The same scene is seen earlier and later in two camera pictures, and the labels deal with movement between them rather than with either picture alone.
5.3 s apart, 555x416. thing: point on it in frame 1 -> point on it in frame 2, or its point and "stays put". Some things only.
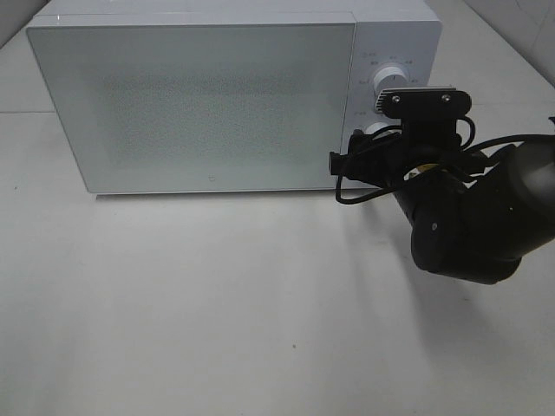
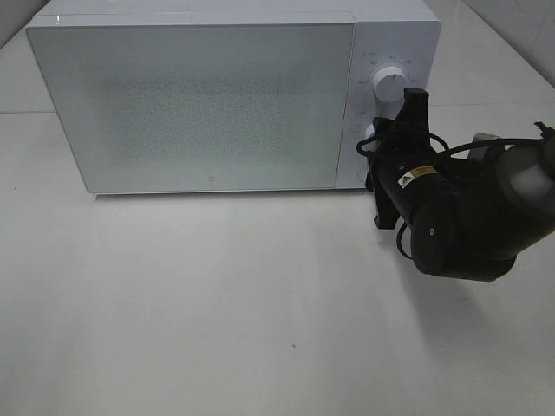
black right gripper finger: (345, 165) -> (413, 120)
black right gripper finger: (381, 139) -> (388, 213)
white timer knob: (374, 127) stays put
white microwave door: (203, 106) stays put
